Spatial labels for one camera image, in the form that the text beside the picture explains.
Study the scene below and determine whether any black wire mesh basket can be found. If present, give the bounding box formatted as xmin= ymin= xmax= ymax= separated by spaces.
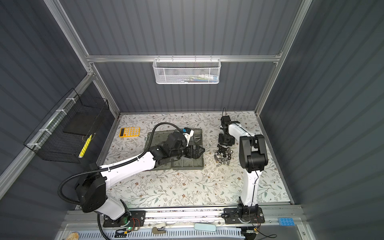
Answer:
xmin=24 ymin=91 xmax=110 ymax=164

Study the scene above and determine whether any yellow marker pen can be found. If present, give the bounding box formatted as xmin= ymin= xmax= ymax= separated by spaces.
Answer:
xmin=78 ymin=135 xmax=93 ymax=159

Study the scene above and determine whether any white wire mesh basket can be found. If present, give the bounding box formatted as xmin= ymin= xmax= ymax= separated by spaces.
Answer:
xmin=153 ymin=59 xmax=222 ymax=85

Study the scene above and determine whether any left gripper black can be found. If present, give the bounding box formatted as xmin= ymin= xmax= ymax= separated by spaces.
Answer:
xmin=170 ymin=143 xmax=206 ymax=160

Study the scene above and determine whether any clear green compartment organizer box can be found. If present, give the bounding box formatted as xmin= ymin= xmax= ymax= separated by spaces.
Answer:
xmin=145 ymin=128 xmax=205 ymax=170

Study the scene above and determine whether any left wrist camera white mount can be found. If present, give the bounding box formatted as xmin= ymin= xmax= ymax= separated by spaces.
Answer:
xmin=182 ymin=128 xmax=194 ymax=147

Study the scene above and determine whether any light blue oval object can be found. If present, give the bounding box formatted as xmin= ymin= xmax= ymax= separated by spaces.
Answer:
xmin=194 ymin=223 xmax=217 ymax=233

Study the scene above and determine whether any pile of screws and nuts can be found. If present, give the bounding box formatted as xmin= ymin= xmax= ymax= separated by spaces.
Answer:
xmin=214 ymin=144 xmax=234 ymax=167

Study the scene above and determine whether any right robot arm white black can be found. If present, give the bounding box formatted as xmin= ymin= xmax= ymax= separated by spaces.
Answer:
xmin=219 ymin=116 xmax=269 ymax=218

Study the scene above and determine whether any beige tape dispenser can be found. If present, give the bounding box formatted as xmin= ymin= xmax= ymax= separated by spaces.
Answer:
xmin=152 ymin=223 xmax=167 ymax=235

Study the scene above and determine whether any floral patterned table mat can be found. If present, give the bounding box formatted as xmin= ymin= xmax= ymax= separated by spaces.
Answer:
xmin=86 ymin=111 xmax=291 ymax=210

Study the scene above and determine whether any black corrugated cable hose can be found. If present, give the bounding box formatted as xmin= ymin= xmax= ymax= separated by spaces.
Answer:
xmin=57 ymin=122 xmax=184 ymax=240

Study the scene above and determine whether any yellow calculator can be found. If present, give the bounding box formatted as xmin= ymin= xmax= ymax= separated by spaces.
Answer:
xmin=119 ymin=127 xmax=141 ymax=138

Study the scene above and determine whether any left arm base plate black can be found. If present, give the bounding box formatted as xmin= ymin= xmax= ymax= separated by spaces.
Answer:
xmin=103 ymin=211 xmax=147 ymax=229

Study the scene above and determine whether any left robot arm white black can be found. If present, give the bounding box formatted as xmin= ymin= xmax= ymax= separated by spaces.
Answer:
xmin=76 ymin=129 xmax=205 ymax=221

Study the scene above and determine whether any blue lego brick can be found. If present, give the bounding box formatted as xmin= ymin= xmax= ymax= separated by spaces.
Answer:
xmin=278 ymin=218 xmax=295 ymax=227

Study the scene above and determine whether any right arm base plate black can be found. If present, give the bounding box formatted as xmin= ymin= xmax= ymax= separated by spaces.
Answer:
xmin=221 ymin=206 xmax=265 ymax=225

